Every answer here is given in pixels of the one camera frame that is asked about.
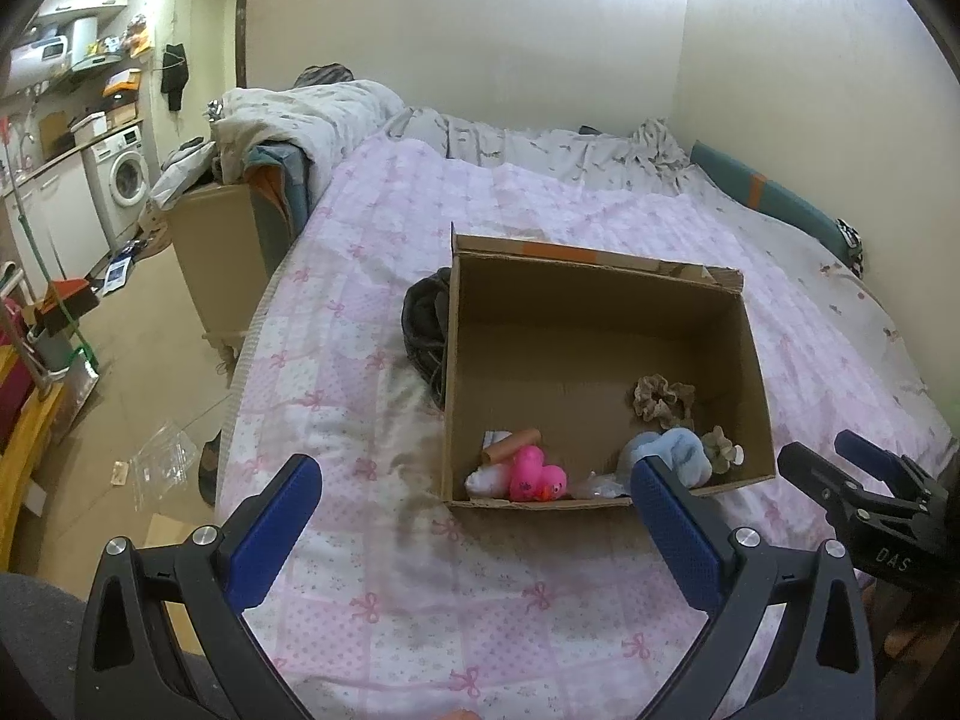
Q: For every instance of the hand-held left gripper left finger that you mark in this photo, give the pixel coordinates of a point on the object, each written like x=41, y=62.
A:
x=277, y=532

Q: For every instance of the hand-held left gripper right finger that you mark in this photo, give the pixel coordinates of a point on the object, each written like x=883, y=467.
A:
x=671, y=532

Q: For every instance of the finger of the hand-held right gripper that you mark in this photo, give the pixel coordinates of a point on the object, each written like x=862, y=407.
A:
x=817, y=476
x=885, y=465

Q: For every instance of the clear plastic bag with label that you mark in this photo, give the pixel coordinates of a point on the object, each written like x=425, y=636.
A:
x=600, y=486

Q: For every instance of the small beige lace scrunchie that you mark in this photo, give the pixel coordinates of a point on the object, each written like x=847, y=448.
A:
x=724, y=450

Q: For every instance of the large beige lace scrunchie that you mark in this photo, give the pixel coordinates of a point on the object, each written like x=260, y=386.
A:
x=664, y=397

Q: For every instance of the pink rubber duck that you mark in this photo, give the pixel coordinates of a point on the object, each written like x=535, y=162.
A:
x=534, y=472

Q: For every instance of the brown cardboard tube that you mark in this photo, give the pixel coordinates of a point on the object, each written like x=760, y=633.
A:
x=517, y=444

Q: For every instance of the white small toy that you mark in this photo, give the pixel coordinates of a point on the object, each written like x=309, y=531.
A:
x=486, y=481

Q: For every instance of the person's right forearm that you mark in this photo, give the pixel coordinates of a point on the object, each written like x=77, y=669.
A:
x=907, y=637

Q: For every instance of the light blue plush toy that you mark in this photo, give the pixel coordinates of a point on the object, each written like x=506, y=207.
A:
x=679, y=454

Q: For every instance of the dark shoe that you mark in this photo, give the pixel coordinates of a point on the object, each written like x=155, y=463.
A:
x=208, y=472

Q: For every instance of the flat cardboard piece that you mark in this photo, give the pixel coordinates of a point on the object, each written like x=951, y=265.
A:
x=169, y=529

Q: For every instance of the crumpled clear plastic bag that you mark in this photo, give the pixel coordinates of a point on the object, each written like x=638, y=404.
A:
x=161, y=457

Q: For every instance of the small card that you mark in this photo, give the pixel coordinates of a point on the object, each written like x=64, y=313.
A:
x=118, y=474

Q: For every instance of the white floral bed sheet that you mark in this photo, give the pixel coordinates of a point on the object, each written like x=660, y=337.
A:
x=825, y=292

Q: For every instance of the black patterned cloth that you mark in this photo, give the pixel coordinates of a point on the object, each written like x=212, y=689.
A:
x=851, y=244

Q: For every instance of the black cloth bundle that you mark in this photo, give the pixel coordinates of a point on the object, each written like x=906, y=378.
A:
x=424, y=322

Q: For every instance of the person's grey trousers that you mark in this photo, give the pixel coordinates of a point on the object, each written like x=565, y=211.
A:
x=37, y=637

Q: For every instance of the teal bolster with orange band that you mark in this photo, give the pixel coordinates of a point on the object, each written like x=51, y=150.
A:
x=780, y=202

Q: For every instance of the tall brown cardboard box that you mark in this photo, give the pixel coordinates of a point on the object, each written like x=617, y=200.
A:
x=217, y=262

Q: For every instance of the printed paper sheet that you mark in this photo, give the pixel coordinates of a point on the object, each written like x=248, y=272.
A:
x=116, y=274

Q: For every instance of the brown dustpan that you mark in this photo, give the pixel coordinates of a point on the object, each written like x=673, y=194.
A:
x=71, y=304

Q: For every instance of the red bag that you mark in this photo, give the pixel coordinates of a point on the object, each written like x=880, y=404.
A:
x=11, y=367

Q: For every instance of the blue and orange clothes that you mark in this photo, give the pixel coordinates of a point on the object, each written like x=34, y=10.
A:
x=277, y=180

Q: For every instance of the grey clothes pile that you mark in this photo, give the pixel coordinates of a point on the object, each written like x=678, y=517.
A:
x=180, y=172

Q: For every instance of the white washing machine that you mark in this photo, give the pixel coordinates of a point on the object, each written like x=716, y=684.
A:
x=127, y=180

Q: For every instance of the white kitchen cabinet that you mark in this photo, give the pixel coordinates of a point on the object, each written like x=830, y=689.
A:
x=67, y=210

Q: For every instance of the white quilt bundle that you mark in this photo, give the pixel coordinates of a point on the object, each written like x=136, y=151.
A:
x=300, y=120

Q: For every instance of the white storage box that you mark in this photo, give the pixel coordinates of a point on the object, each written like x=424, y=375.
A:
x=90, y=124

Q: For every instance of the dark striped cloth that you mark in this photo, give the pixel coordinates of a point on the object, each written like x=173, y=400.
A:
x=322, y=75

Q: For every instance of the black hanging garment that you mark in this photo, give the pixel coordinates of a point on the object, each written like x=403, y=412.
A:
x=175, y=75

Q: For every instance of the white box appliance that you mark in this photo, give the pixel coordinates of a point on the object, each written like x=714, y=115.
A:
x=37, y=64

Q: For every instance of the dark wall strip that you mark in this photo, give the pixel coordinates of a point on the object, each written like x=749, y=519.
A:
x=241, y=30

